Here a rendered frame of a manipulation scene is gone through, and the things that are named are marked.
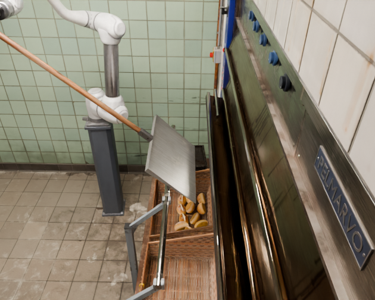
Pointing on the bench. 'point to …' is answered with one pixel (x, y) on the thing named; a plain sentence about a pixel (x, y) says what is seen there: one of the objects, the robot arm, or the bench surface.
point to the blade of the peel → (172, 159)
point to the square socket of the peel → (145, 135)
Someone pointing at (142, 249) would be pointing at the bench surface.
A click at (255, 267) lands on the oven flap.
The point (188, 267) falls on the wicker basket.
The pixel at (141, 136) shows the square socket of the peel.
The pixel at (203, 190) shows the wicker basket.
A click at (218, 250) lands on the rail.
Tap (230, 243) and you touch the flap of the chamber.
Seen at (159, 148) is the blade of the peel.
